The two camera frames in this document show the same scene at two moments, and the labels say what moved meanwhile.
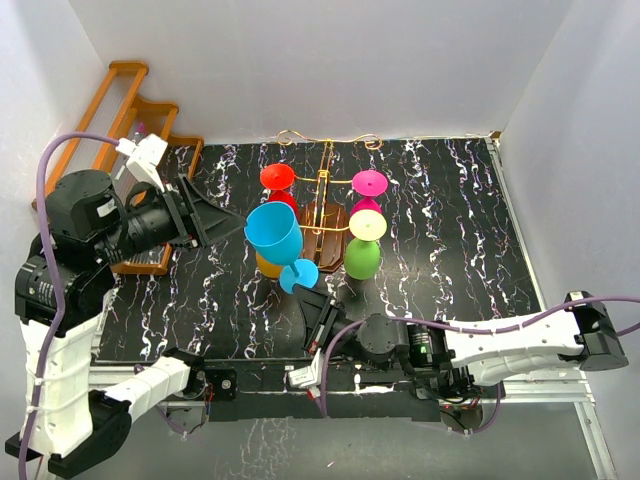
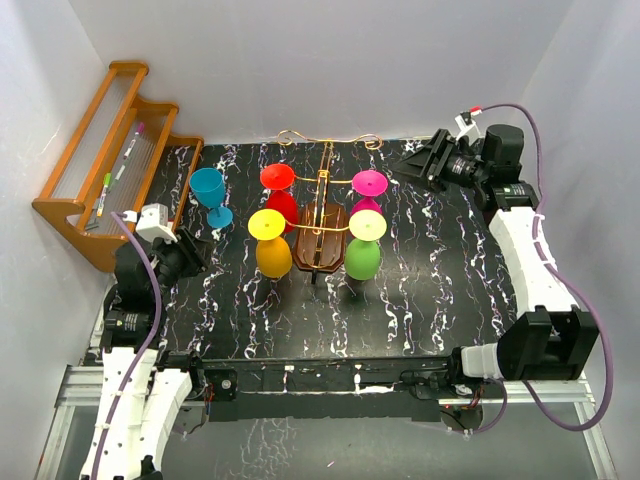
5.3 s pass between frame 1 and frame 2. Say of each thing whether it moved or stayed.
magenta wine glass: stayed
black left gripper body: moved
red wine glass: stayed
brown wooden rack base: stayed
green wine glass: stayed
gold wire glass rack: stayed
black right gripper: moved
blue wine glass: moved
